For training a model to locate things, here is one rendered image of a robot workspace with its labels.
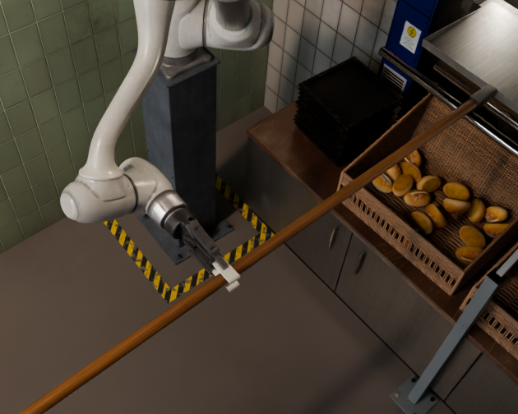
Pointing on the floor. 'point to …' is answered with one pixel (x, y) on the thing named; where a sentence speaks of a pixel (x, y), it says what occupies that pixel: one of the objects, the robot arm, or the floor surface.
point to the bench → (379, 273)
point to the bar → (485, 293)
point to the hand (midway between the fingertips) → (226, 274)
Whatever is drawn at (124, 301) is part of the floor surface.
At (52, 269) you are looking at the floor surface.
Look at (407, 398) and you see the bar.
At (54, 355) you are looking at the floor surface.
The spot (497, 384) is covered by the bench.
